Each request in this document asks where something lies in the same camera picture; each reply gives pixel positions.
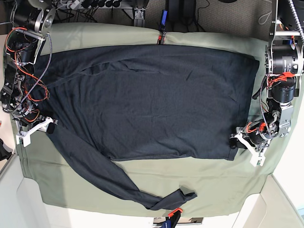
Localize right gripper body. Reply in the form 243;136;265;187
14;109;58;135

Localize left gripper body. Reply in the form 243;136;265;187
230;120;278;154

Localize dark navy long-sleeve shirt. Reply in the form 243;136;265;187
38;45;259;210

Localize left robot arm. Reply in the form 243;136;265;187
229;0;304;159

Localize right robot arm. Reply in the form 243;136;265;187
0;0;56;141

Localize black object left edge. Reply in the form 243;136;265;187
0;139;12;161

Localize orange black clamp bottom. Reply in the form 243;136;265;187
161;208;183;228

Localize white power strip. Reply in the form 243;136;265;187
58;0;82;10

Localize blue clamp top centre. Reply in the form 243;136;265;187
157;10;168;45

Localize black power adapter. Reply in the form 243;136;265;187
165;0;196;24

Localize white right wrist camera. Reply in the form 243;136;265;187
16;134;31;147

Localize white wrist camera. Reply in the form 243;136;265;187
250;154;265;167
16;134;31;147

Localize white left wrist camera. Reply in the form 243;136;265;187
250;154;265;167

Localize aluminium frame bracket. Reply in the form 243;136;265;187
133;8;146;28

